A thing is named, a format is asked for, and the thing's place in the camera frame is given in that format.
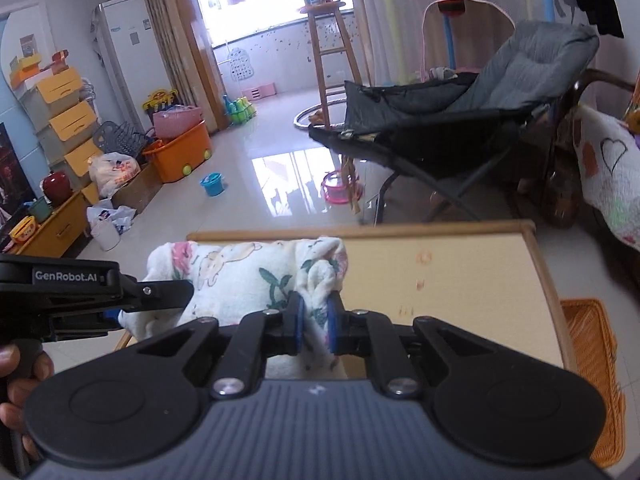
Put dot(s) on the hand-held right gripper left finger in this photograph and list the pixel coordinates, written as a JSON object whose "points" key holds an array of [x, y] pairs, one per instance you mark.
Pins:
{"points": [[298, 320]]}

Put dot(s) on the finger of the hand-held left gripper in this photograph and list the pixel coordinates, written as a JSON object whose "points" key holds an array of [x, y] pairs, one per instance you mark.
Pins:
{"points": [[165, 294]]}

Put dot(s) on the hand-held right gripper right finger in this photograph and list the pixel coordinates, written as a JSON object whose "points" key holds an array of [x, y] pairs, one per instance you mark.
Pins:
{"points": [[332, 322]]}

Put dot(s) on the floral baby garment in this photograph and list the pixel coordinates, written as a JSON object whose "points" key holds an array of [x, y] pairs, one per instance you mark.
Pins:
{"points": [[230, 265]]}

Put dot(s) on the person's left hand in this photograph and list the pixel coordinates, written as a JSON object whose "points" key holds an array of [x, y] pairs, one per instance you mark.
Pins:
{"points": [[10, 415]]}

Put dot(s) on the wooden television cabinet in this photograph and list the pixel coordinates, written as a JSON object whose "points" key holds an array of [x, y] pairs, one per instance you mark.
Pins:
{"points": [[60, 230]]}

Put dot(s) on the white blue plastic bag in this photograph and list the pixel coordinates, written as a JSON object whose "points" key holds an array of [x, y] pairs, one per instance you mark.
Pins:
{"points": [[107, 227]]}

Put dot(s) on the green cup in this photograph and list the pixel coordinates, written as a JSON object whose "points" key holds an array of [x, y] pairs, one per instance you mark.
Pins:
{"points": [[39, 210]]}

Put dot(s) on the cardboard box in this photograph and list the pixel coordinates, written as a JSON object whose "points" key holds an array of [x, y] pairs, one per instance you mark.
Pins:
{"points": [[137, 192]]}

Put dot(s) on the red vase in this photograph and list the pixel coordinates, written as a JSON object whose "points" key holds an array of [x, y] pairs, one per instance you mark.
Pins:
{"points": [[56, 189]]}

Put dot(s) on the orange round sticker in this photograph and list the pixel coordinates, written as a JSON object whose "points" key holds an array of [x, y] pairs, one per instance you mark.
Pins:
{"points": [[424, 257]]}

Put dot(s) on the blue toy bucket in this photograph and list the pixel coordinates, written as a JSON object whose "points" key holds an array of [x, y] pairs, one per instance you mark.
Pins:
{"points": [[212, 186]]}

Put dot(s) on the wooden low table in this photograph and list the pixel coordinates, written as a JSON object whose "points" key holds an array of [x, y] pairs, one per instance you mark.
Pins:
{"points": [[450, 285]]}

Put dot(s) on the pink toy basket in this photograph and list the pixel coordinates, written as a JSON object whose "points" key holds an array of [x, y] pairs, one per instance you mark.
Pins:
{"points": [[336, 191]]}

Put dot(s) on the red printed plastic bag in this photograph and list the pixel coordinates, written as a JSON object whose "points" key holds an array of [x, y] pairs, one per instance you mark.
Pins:
{"points": [[112, 172]]}

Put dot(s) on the television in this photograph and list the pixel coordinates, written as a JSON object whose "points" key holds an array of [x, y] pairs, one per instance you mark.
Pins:
{"points": [[12, 175]]}

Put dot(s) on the orange wheeled storage bin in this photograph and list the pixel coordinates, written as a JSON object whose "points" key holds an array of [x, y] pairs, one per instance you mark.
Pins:
{"points": [[177, 157]]}

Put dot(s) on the black plastic basket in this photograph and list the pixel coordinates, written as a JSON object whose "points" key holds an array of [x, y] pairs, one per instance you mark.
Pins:
{"points": [[117, 137]]}

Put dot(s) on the pink plastic basket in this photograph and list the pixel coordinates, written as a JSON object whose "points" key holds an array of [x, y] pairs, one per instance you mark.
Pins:
{"points": [[177, 122]]}

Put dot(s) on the grey yellow drawer tower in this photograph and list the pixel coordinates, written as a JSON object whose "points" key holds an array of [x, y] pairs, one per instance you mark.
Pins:
{"points": [[65, 120]]}

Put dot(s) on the yellow toy rack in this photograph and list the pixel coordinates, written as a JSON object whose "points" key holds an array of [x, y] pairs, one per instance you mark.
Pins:
{"points": [[160, 100]]}

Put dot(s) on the green toy bowling set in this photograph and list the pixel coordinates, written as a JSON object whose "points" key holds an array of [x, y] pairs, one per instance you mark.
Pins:
{"points": [[240, 111]]}

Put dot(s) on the silver hula hoop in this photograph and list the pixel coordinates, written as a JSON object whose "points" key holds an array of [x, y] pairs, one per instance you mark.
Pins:
{"points": [[295, 119]]}

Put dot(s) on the small brown plush toy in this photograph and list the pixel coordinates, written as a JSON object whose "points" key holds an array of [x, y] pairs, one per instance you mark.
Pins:
{"points": [[316, 118]]}

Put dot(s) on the pink box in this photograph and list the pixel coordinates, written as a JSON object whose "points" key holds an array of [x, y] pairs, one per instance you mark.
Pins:
{"points": [[260, 92]]}

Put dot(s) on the white standing air conditioner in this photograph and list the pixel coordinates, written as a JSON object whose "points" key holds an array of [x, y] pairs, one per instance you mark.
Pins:
{"points": [[130, 50]]}

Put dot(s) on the orange wicker basket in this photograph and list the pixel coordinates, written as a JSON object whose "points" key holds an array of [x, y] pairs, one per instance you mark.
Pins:
{"points": [[595, 360]]}

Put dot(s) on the beige curtain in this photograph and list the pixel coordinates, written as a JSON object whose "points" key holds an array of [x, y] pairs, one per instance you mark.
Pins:
{"points": [[170, 20]]}

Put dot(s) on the heart patterned quilt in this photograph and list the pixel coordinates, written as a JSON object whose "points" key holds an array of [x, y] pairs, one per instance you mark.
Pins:
{"points": [[610, 185]]}

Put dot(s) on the wooden bar stool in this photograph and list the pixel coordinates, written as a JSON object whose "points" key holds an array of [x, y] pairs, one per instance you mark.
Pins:
{"points": [[322, 8]]}

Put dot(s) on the mesh play tent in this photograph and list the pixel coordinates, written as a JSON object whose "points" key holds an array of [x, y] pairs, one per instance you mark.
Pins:
{"points": [[400, 10]]}

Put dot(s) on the grey folding lounge chair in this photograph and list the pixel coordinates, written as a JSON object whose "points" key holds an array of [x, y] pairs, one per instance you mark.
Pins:
{"points": [[540, 60]]}

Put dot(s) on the dark wooden armchair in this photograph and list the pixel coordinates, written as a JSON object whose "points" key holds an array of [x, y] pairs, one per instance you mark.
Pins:
{"points": [[600, 76]]}

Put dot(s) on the floral golden cushion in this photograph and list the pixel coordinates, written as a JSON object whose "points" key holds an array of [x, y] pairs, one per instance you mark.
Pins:
{"points": [[634, 95]]}

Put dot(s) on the white wall chart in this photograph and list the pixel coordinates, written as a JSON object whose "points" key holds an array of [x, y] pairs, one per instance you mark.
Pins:
{"points": [[241, 64]]}

